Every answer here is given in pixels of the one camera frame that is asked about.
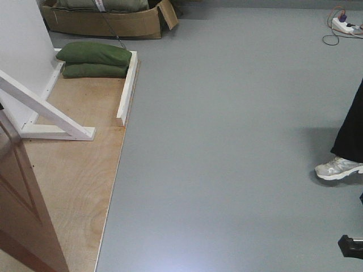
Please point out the brown wooden door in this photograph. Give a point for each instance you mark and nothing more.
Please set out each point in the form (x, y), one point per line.
(27, 232)

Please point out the black robot part lower right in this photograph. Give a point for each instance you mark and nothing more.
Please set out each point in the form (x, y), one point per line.
(350, 247)

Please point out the open cardboard box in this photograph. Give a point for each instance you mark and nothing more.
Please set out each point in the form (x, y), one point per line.
(146, 24)

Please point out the plywood base platform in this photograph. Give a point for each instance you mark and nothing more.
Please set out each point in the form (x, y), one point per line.
(76, 178)

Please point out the lower green sandbag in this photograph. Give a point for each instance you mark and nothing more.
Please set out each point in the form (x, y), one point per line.
(91, 70)

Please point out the green sandbag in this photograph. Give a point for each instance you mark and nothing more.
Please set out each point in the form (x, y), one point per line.
(91, 70)
(91, 52)

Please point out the upper green sandbag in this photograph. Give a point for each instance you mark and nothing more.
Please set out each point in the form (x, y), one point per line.
(91, 52)

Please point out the white grey sneaker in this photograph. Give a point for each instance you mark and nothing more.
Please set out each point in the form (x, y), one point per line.
(337, 169)

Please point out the black trouser leg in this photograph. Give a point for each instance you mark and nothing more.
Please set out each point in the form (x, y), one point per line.
(348, 143)

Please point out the white power strip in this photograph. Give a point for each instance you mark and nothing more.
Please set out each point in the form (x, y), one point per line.
(340, 24)

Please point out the white door frame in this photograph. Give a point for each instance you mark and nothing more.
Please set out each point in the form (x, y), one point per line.
(29, 71)

